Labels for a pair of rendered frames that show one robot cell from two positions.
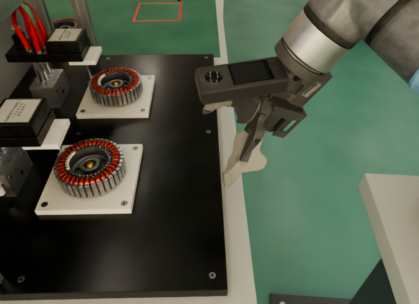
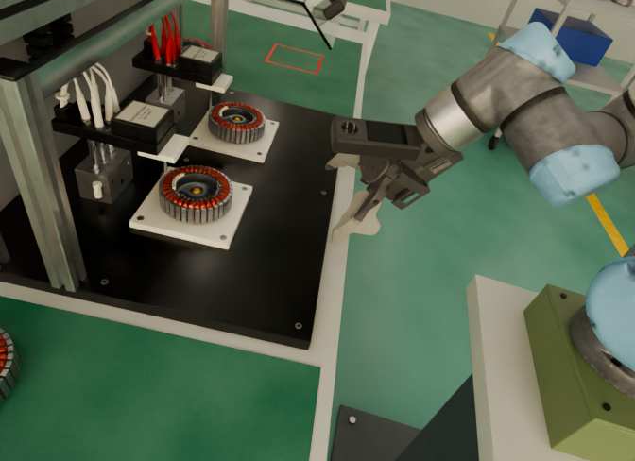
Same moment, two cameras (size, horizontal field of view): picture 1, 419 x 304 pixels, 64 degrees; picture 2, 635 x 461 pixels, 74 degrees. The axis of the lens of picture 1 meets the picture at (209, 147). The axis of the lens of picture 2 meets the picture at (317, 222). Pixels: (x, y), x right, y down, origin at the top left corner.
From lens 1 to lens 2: 13 cm
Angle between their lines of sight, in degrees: 3
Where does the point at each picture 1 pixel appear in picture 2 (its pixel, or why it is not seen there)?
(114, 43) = (240, 79)
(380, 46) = (511, 134)
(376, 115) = (508, 240)
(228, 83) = (363, 137)
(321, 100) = (451, 208)
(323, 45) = (461, 122)
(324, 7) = (470, 87)
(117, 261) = (205, 289)
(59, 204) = (156, 222)
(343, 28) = (482, 110)
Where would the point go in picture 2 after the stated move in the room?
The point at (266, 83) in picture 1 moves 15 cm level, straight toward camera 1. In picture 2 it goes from (399, 146) to (370, 214)
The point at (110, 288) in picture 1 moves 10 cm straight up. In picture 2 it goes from (194, 312) to (195, 260)
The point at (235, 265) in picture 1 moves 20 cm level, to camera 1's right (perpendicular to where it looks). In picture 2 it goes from (322, 325) to (458, 359)
